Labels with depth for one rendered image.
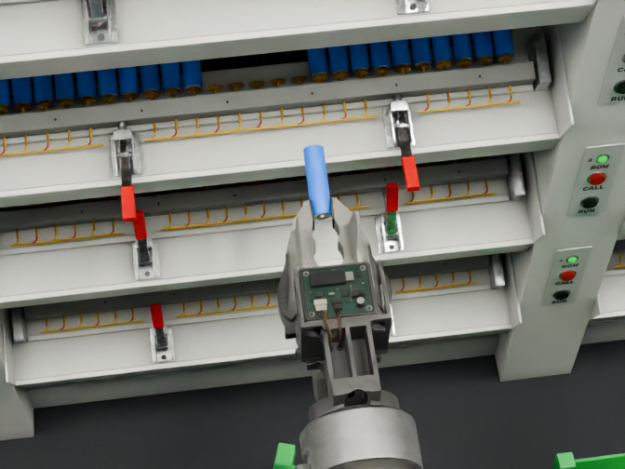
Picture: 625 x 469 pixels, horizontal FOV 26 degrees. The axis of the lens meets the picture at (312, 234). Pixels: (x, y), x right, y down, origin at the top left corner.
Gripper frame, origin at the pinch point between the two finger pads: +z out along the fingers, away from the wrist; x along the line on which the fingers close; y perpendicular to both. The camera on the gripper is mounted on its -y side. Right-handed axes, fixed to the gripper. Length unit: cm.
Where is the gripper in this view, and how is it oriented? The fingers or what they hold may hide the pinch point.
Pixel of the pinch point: (322, 218)
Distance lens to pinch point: 116.5
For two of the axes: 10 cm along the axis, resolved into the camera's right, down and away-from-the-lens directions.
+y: 0.1, -5.1, -8.6
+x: -9.9, 1.0, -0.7
